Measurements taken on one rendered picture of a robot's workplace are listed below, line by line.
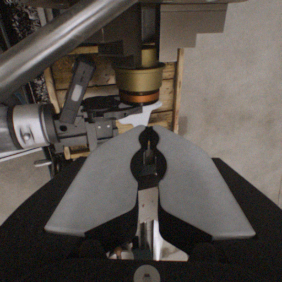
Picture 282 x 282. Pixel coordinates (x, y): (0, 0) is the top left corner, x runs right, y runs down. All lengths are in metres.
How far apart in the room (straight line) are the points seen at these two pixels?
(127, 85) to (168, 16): 0.12
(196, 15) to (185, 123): 1.51
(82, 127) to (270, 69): 1.97
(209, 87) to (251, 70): 0.40
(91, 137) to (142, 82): 0.13
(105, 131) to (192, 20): 0.23
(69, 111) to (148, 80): 0.14
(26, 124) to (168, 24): 0.27
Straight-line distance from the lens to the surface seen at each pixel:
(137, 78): 0.34
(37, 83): 0.89
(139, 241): 1.13
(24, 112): 0.37
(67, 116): 0.36
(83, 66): 0.34
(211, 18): 0.38
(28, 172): 1.82
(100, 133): 0.37
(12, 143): 0.38
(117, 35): 0.27
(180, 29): 0.37
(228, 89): 1.95
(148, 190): 0.69
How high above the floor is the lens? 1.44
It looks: 56 degrees down
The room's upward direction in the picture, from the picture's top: 149 degrees clockwise
